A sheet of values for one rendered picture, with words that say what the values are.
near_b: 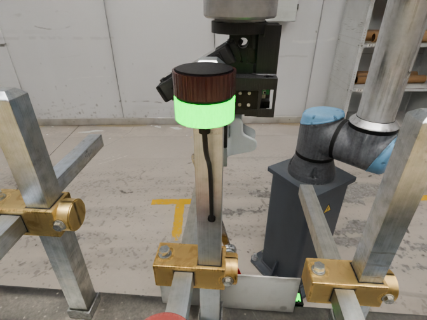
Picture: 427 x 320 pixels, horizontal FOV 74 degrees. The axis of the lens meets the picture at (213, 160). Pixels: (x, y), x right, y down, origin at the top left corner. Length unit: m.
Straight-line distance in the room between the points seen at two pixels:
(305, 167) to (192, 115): 0.92
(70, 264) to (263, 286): 0.34
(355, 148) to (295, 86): 2.21
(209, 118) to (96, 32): 2.89
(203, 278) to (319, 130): 0.75
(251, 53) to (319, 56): 2.81
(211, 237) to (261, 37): 0.28
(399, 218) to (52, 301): 0.64
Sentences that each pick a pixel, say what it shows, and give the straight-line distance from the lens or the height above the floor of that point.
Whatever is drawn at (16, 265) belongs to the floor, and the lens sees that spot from 1.91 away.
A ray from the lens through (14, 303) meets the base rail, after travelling 0.75.
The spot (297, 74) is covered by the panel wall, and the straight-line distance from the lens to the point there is 3.16.
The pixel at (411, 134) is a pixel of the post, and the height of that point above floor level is 1.10.
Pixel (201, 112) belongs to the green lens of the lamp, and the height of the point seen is 1.15.
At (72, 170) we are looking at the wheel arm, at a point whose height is 0.95.
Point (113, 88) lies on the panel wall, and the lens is 3.20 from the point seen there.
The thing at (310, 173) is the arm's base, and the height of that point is 0.64.
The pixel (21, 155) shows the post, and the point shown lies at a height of 1.06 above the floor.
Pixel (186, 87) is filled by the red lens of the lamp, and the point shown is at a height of 1.17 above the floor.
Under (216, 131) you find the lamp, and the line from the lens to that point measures 0.33.
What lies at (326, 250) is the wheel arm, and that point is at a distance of 0.57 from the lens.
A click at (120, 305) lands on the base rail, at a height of 0.70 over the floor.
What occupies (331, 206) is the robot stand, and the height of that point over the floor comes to 0.48.
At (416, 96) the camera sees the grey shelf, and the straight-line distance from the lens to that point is 3.66.
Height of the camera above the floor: 1.24
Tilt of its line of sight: 30 degrees down
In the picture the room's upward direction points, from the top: straight up
